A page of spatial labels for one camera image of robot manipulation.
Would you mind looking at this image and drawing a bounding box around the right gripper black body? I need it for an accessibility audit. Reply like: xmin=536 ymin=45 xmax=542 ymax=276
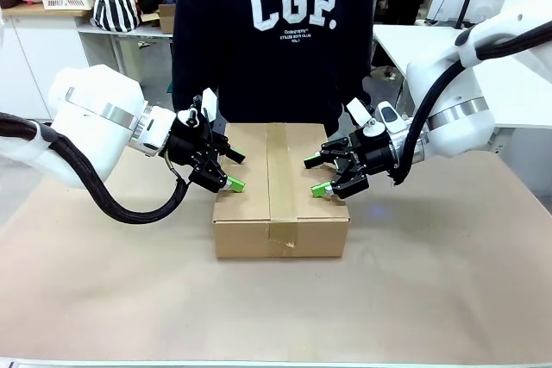
xmin=347 ymin=132 xmax=396 ymax=175

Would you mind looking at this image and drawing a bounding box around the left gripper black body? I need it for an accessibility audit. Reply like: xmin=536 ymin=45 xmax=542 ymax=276
xmin=166 ymin=121 xmax=216 ymax=179

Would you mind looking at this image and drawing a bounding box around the brown cardboard shipping box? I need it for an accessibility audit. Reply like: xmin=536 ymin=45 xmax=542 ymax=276
xmin=210 ymin=122 xmax=351 ymax=260

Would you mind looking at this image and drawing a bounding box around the person's right forearm black sleeve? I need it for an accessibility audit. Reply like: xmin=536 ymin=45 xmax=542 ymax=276
xmin=171 ymin=53 xmax=219 ymax=114

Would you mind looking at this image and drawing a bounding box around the person's left forearm black sleeve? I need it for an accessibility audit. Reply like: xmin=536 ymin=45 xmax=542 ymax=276
xmin=340 ymin=61 xmax=374 ymax=128

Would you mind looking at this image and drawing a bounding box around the small open cardboard box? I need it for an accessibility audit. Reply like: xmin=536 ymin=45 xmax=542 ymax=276
xmin=158 ymin=3 xmax=176 ymax=34

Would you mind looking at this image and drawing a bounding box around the brown packing tape strip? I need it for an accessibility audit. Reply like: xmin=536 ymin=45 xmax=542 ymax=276
xmin=265 ymin=122 xmax=301 ymax=259

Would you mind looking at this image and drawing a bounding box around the person black CGP sweatshirt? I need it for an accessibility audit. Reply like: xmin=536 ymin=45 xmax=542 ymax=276
xmin=171 ymin=0 xmax=374 ymax=136

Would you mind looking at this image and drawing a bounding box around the white desk with grey legs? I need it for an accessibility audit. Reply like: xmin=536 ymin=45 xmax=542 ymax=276
xmin=77 ymin=18 xmax=173 ymax=80

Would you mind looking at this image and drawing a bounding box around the black white striped bag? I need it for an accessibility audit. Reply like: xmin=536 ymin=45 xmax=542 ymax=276
xmin=92 ymin=0 xmax=141 ymax=33

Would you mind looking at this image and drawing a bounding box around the white table with white legs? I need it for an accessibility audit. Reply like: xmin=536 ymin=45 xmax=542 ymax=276
xmin=373 ymin=22 xmax=552 ymax=158

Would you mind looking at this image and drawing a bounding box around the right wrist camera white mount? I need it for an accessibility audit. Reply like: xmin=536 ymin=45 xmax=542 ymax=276
xmin=346 ymin=97 xmax=386 ymax=139

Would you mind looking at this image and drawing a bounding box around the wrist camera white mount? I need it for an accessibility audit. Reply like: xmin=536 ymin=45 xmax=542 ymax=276
xmin=176 ymin=87 xmax=219 ymax=128
xmin=346 ymin=97 xmax=386 ymax=139

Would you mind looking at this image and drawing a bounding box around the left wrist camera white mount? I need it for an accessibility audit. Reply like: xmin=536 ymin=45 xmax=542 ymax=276
xmin=176 ymin=87 xmax=219 ymax=128

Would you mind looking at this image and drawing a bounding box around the right arm black cable sleeve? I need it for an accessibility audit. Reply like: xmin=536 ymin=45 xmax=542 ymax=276
xmin=390 ymin=18 xmax=552 ymax=186

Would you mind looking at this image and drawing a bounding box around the arm black cable sleeve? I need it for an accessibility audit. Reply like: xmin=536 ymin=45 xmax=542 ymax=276
xmin=390 ymin=18 xmax=552 ymax=186
xmin=0 ymin=111 xmax=191 ymax=225

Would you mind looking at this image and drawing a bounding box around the left arm black cable sleeve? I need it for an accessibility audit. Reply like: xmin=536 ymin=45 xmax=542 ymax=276
xmin=0 ymin=111 xmax=191 ymax=225

